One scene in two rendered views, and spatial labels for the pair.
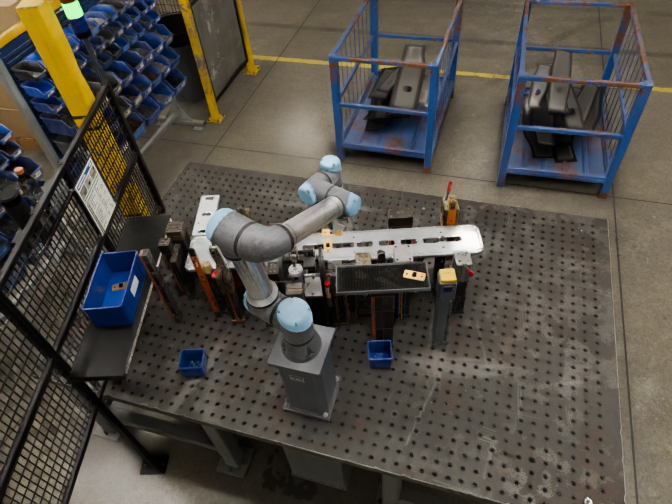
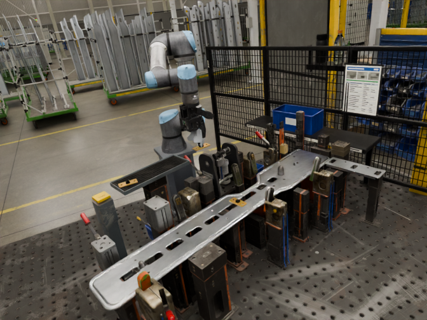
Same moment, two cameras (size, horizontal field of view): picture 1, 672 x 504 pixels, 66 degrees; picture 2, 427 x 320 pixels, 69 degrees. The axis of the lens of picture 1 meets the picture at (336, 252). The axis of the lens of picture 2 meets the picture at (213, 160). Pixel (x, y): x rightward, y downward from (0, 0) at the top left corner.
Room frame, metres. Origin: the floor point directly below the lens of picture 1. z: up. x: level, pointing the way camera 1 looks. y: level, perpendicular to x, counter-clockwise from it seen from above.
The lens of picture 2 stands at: (2.45, -0.90, 1.83)
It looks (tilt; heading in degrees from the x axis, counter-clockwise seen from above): 26 degrees down; 135
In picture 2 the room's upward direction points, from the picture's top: 7 degrees counter-clockwise
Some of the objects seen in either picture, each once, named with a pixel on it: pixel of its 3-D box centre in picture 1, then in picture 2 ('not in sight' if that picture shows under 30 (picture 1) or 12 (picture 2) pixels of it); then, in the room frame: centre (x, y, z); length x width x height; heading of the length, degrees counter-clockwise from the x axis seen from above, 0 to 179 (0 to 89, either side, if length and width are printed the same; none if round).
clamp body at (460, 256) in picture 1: (458, 283); (114, 277); (1.43, -0.54, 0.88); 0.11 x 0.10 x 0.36; 176
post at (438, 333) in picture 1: (442, 309); (114, 239); (1.27, -0.43, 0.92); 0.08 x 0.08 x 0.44; 86
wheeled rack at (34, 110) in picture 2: not in sight; (42, 77); (-5.22, 1.68, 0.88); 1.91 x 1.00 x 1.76; 160
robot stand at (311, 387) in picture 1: (307, 371); (179, 177); (1.05, 0.17, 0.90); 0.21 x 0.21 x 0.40; 69
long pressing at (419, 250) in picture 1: (332, 245); (236, 205); (1.64, 0.01, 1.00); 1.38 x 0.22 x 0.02; 86
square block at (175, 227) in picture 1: (184, 251); (338, 171); (1.82, 0.76, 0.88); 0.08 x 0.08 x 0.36; 86
